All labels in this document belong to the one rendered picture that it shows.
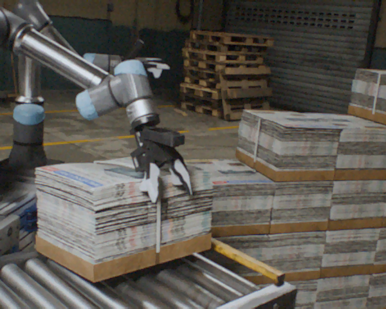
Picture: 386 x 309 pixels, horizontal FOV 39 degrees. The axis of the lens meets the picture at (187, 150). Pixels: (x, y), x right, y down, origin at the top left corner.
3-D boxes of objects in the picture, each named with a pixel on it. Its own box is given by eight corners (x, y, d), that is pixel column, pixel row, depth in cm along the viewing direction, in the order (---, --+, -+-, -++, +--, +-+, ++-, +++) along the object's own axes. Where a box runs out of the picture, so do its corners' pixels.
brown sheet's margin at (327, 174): (234, 157, 253) (235, 148, 252) (287, 156, 264) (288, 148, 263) (275, 181, 219) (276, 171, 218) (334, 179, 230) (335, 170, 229)
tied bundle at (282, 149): (233, 158, 254) (239, 110, 248) (287, 158, 265) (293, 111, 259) (275, 183, 220) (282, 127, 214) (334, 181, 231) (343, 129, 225)
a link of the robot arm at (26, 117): (11, 142, 209) (12, 107, 205) (13, 134, 221) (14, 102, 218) (44, 143, 212) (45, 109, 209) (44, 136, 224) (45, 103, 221)
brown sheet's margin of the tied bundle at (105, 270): (87, 238, 155) (87, 224, 154) (148, 266, 134) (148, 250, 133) (35, 250, 144) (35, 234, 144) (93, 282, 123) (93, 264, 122)
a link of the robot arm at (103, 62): (82, 71, 231) (83, 51, 229) (107, 73, 234) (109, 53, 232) (83, 73, 224) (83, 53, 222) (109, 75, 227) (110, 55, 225)
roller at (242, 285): (152, 241, 171) (153, 226, 169) (267, 306, 138) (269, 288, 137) (139, 244, 167) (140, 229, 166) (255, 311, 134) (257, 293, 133)
